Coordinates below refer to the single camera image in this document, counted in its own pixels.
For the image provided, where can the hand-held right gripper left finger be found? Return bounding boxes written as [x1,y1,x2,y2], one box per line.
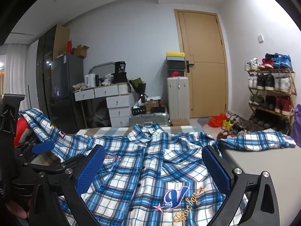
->
[29,145,106,226]

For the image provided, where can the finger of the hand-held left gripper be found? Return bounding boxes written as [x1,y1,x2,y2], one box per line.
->
[22,154,79,173]
[14,141,55,155]

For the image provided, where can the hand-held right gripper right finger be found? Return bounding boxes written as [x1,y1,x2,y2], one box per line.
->
[202,145,281,226]

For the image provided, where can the blue plaid shirt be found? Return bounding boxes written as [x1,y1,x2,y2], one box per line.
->
[19,108,297,226]

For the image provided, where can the red shoe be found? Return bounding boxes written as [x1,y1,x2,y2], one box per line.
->
[216,131,232,140]

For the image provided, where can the bed with checkered sheet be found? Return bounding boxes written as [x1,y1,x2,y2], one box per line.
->
[75,125,205,142]

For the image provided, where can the orange plastic bag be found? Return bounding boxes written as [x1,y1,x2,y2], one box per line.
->
[209,113,227,128]

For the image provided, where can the grey cabinet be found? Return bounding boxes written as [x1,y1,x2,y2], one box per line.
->
[220,143,301,226]

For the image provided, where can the dark desk chair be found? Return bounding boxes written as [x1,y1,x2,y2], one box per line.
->
[93,100,111,128]

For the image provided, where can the patterned floor mat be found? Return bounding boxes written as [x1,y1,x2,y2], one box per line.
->
[226,111,261,134]

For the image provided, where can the dark grey fridge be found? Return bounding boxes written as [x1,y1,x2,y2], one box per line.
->
[50,54,85,130]

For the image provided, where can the white desk with drawers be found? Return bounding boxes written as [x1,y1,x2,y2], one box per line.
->
[74,83,135,128]

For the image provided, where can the silver flat suitcase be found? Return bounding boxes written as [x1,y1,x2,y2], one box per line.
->
[129,112,170,126]

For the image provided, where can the silver upright suitcase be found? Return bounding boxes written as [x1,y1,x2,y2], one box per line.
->
[166,76,190,121]

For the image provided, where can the white electric kettle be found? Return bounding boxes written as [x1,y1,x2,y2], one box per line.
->
[85,74,96,88]

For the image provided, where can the brown box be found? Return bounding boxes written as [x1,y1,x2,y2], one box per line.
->
[143,100,163,111]

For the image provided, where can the dark green bouquet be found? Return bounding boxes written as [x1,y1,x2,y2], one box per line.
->
[129,77,147,104]

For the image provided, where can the grey framed mirror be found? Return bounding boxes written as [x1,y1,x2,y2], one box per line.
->
[88,62,116,85]

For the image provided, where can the black bag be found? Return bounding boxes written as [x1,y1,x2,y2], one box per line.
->
[114,62,127,83]

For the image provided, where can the open cardboard box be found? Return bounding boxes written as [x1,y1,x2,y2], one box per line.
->
[72,45,90,57]

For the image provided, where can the black box with red logo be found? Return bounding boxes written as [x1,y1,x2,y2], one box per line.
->
[167,69,185,78]

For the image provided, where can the wooden door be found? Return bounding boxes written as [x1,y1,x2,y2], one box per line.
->
[174,9,232,118]

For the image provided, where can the black shoe box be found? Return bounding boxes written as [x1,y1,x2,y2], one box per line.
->
[166,60,185,70]

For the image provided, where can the yellow lid box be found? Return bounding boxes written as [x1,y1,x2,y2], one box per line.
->
[166,52,185,60]

